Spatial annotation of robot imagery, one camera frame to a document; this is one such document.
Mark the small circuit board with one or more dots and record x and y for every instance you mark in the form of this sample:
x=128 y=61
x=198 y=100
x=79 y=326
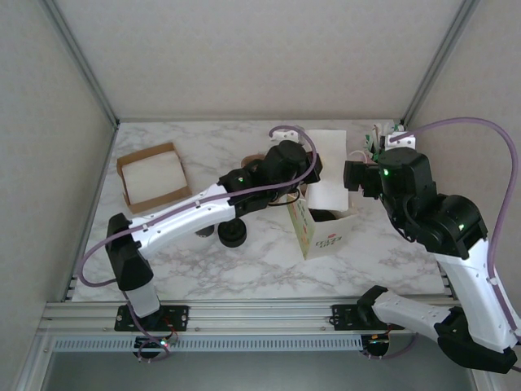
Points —
x=150 y=344
x=378 y=342

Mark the aluminium frame post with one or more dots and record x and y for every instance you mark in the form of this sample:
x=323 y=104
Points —
x=81 y=61
x=439 y=61

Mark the aluminium mounting rail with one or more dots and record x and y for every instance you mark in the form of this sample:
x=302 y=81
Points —
x=260 y=315

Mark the beige wrapped stick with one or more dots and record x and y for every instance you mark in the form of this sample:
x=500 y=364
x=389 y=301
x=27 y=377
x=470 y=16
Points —
x=376 y=133

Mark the brown pulp cup carrier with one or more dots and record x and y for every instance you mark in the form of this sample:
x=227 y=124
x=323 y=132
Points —
x=252 y=160

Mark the cream printed paper bag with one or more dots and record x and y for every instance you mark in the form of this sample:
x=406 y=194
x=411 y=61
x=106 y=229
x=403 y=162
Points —
x=329 y=244

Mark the brown cardboard napkin box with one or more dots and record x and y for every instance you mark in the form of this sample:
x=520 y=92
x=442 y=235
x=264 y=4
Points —
x=158 y=201

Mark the white paper napkin stack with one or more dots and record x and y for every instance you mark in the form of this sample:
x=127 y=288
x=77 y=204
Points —
x=152 y=177

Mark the aluminium table back rail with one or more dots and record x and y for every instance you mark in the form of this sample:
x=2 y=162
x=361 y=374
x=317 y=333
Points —
x=203 y=120

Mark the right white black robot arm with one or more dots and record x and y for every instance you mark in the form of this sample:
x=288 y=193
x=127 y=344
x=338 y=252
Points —
x=468 y=285

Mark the black paper coffee cup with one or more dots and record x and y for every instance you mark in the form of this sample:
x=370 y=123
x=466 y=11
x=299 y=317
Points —
x=205 y=233

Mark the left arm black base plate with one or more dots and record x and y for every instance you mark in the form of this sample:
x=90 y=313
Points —
x=179 y=317

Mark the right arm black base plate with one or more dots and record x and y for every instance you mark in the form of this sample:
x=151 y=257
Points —
x=344 y=317

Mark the black plastic cup lid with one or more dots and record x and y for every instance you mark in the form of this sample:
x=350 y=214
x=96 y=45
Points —
x=323 y=216

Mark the green white wrapped stick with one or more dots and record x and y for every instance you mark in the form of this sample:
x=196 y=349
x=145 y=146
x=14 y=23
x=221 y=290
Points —
x=368 y=142

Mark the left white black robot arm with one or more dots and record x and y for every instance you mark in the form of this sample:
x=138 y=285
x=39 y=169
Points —
x=183 y=218

